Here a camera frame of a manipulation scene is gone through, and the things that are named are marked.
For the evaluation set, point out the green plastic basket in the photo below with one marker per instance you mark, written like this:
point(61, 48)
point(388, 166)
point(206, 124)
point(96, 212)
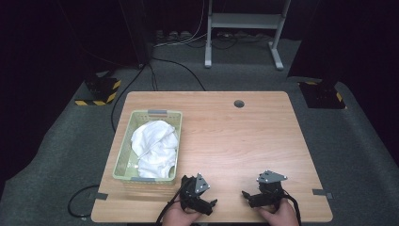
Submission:
point(125, 163)

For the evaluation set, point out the black block yellow stripes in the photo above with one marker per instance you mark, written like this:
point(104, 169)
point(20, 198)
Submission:
point(100, 89)
point(321, 95)

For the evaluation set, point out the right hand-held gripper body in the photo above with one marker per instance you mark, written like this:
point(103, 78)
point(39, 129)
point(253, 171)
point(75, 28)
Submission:
point(270, 177)

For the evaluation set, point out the white cloth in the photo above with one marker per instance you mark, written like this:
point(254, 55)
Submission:
point(155, 147)

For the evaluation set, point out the person's right hand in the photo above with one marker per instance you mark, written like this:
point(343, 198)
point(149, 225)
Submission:
point(280, 216)

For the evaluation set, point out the grey power strip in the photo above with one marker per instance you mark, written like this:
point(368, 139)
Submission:
point(172, 34)

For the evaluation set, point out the person's left hand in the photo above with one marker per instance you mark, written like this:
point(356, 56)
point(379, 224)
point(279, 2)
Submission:
point(178, 217)

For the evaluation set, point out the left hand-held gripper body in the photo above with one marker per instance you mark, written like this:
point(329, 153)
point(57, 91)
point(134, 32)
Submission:
point(200, 184)

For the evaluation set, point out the white metal stand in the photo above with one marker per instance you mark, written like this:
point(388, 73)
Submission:
point(244, 20)

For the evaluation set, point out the grey tape strip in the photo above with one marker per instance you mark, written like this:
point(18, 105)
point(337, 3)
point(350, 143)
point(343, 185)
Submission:
point(99, 196)
point(323, 193)

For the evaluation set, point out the wooden table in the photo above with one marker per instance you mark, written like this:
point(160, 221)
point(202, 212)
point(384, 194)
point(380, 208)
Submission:
point(238, 141)

